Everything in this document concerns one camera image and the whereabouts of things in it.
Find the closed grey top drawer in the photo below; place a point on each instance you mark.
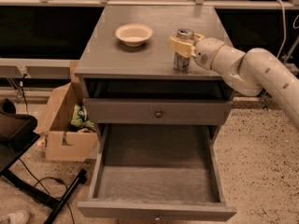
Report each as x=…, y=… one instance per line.
x=147, y=111

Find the grey wooden drawer cabinet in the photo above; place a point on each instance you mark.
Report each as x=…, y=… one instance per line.
x=110, y=69

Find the black stand with legs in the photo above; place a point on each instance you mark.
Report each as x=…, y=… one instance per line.
x=17, y=135

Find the open grey middle drawer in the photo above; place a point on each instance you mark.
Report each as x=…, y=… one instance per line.
x=156, y=172

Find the green snack bag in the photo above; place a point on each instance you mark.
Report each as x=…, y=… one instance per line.
x=80, y=121

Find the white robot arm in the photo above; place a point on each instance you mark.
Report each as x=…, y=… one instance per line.
x=245, y=72

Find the silver redbull can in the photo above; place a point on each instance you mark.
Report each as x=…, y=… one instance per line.
x=180, y=63

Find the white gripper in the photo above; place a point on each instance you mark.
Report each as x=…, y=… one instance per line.
x=206, y=52

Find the brown cardboard box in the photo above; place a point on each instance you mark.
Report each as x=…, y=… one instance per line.
x=62, y=142

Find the white shoe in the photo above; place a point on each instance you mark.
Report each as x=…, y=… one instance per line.
x=17, y=217

